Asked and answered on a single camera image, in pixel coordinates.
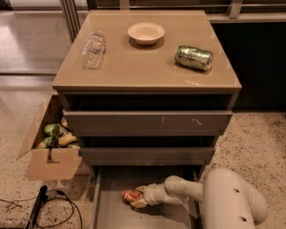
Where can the tan drawer cabinet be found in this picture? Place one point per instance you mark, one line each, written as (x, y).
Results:
(144, 78)

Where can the red coke can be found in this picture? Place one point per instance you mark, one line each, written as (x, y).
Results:
(130, 195)

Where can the green soda can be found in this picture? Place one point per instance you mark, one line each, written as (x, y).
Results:
(194, 58)

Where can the snack items in box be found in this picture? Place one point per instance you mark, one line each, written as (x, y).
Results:
(58, 135)

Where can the cardboard box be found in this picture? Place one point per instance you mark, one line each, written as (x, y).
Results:
(50, 164)

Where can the top grey drawer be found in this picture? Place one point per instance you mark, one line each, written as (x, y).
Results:
(149, 123)

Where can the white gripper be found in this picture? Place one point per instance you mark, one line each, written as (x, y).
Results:
(152, 194)

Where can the bottom open grey drawer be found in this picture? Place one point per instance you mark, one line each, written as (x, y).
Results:
(111, 212)

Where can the middle grey drawer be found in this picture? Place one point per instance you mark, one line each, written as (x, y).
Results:
(147, 156)

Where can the white bowl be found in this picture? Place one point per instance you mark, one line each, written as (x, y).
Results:
(145, 33)

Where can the black power strip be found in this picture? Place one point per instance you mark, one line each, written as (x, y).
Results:
(41, 198)

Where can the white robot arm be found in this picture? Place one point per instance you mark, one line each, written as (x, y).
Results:
(229, 201)

